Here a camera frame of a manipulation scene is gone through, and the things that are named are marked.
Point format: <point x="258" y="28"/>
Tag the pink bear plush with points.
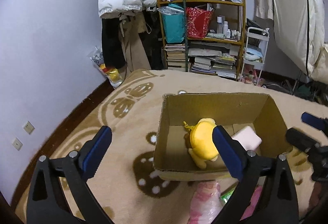
<point x="253" y="203"/>

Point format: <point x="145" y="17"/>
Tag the plastic bag with yellow toy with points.
<point x="111" y="73"/>

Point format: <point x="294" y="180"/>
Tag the white rolling cart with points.
<point x="254" y="55"/>

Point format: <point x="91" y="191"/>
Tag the pile of books right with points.
<point x="213" y="58"/>

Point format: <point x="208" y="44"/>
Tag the pink towel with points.
<point x="206" y="203"/>

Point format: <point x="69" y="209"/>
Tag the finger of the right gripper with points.
<point x="315" y="122"/>
<point x="301" y="141"/>

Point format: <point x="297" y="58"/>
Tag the wall socket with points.
<point x="28" y="127"/>
<point x="17" y="144"/>

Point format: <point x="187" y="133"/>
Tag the teal bag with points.
<point x="173" y="23"/>

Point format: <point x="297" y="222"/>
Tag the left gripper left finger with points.
<point x="46" y="199"/>

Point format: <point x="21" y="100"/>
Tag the wooden bookshelf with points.
<point x="240" y="21"/>

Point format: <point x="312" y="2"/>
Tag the black coat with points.
<point x="111" y="46"/>

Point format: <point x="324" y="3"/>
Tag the open cardboard box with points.
<point x="231" y="112"/>

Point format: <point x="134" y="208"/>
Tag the beige patterned blanket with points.
<point x="133" y="113"/>

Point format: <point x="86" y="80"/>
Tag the stack of books left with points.
<point x="175" y="56"/>

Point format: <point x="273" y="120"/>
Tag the person's right hand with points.
<point x="318" y="204"/>

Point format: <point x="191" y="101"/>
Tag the beige trench coat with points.
<point x="133" y="49"/>

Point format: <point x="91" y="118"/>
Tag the yellow plush toy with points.
<point x="202" y="148"/>

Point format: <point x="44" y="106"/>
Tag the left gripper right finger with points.
<point x="278" y="201"/>

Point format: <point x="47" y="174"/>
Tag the wall socket upper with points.
<point x="28" y="127"/>

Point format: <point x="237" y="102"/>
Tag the green tissue pack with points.
<point x="225" y="196"/>

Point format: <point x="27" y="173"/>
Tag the wall socket lower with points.
<point x="17" y="144"/>

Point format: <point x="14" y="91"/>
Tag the red gift bag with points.
<point x="198" y="21"/>

